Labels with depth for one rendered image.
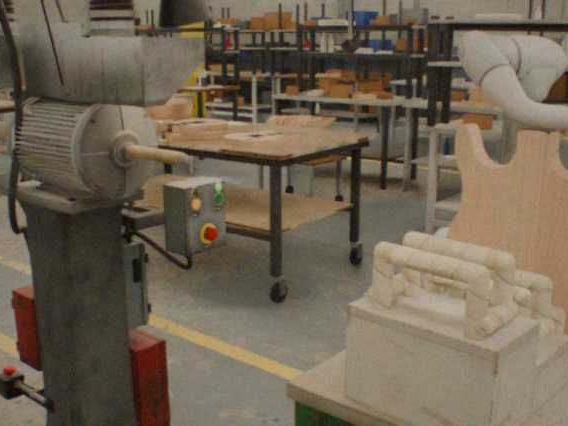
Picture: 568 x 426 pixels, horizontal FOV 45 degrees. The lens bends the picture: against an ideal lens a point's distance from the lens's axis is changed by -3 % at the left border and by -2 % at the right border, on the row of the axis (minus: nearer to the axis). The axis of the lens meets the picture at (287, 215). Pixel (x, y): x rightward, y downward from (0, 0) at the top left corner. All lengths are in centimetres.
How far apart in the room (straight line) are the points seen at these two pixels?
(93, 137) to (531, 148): 101
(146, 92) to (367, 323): 67
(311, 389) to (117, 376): 102
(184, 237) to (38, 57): 62
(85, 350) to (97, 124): 67
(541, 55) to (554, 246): 82
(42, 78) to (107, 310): 67
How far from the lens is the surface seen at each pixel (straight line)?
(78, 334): 202
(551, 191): 132
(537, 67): 203
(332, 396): 122
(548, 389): 125
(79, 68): 164
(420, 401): 112
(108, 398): 216
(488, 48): 195
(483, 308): 102
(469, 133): 138
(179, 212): 196
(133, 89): 149
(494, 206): 137
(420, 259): 105
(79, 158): 174
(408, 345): 109
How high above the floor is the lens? 152
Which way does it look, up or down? 14 degrees down
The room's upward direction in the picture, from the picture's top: straight up
